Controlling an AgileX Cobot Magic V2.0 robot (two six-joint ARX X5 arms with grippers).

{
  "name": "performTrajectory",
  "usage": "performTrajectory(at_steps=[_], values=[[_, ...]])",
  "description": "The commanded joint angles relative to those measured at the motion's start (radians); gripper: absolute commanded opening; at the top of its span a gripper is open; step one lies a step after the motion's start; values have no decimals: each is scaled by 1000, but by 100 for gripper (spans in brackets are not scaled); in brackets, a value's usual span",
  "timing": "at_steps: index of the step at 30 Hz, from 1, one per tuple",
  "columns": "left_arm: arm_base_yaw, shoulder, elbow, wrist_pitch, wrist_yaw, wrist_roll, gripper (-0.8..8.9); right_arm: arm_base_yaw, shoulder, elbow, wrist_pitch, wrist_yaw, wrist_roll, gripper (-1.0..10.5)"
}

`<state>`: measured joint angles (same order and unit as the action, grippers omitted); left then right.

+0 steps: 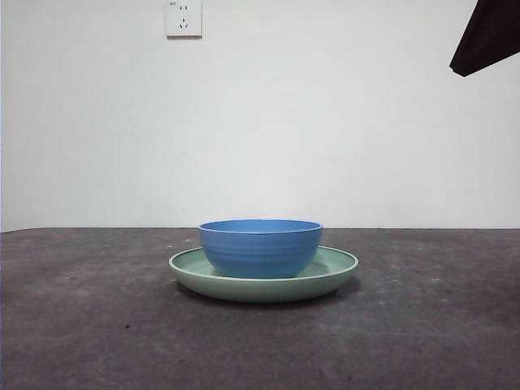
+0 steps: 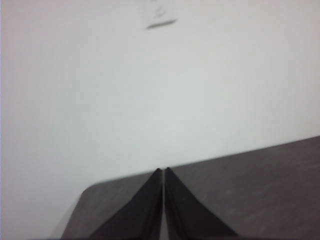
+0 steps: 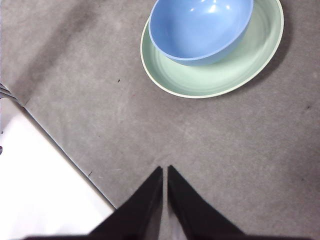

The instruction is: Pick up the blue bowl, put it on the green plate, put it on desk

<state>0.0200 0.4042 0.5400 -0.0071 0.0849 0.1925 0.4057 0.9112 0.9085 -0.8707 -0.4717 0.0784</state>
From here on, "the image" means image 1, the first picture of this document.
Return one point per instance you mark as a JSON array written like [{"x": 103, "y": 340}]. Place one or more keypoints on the green plate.
[{"x": 260, "y": 290}]

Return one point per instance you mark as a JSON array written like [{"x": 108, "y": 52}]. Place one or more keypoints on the white wall socket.
[{"x": 183, "y": 22}]

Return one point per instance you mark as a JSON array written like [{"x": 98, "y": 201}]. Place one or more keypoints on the blue bowl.
[{"x": 260, "y": 252}]

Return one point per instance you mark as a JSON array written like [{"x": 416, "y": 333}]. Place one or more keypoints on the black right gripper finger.
[{"x": 487, "y": 40}]

